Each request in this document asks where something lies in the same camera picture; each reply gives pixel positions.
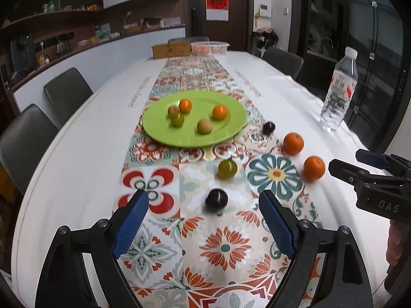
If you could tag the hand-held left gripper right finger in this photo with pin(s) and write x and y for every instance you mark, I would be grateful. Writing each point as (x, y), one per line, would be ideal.
(277, 224)

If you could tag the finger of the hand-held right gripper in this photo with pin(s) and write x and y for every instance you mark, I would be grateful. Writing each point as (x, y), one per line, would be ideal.
(345, 170)
(369, 158)

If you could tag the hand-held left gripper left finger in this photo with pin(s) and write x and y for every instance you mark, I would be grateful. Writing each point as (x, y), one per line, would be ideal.
(130, 227)

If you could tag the large orange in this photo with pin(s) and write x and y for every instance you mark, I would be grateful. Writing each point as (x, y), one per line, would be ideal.
(293, 143)
(314, 167)

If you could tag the dark purple plum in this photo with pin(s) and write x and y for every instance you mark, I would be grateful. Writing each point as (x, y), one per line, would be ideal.
(216, 199)
(268, 127)

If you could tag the green plum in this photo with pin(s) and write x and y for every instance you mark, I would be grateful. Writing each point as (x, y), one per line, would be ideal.
(177, 119)
(227, 168)

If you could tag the green plate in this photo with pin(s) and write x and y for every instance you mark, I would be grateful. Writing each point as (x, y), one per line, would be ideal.
(192, 139)

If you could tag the brown kiwi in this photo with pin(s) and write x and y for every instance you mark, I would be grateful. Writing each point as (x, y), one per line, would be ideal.
(173, 109)
(204, 126)

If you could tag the small orange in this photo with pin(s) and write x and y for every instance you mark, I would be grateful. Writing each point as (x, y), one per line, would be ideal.
(185, 105)
(220, 112)

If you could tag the person's right hand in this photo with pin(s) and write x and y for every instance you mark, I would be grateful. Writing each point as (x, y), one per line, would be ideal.
(397, 240)

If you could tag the clear plastic water bottle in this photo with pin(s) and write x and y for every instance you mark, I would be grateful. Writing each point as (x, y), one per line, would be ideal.
(340, 96)

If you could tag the floral patterned table runner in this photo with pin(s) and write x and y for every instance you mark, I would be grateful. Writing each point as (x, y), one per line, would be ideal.
(208, 247)

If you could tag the glass sliding door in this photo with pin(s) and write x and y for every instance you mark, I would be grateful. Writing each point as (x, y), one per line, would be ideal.
(379, 54)

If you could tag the grey dining chair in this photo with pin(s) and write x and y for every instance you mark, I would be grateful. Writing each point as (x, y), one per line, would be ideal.
(188, 39)
(67, 93)
(22, 144)
(282, 61)

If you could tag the pile of clothes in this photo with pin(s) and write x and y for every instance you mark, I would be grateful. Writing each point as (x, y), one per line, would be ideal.
(264, 36)

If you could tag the white sideboard cabinet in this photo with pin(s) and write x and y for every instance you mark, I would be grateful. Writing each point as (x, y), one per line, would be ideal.
(106, 61)

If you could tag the brown woven box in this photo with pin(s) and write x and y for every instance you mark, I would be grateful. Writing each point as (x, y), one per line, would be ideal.
(171, 50)

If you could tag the dark wooden door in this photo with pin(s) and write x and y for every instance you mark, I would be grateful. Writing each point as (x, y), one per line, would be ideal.
(239, 16)

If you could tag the black water dispenser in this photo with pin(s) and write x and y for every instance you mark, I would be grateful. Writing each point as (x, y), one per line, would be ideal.
(23, 54)

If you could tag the white desk lamp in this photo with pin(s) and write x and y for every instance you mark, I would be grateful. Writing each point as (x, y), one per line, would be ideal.
(127, 17)

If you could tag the white wall intercom panel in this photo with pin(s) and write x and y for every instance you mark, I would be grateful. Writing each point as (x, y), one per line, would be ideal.
(264, 10)

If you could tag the red wall calendar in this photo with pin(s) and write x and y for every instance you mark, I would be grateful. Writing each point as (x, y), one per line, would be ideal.
(217, 1)

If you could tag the wooden wall shelf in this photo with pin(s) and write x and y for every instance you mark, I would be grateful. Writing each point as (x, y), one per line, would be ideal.
(48, 15)

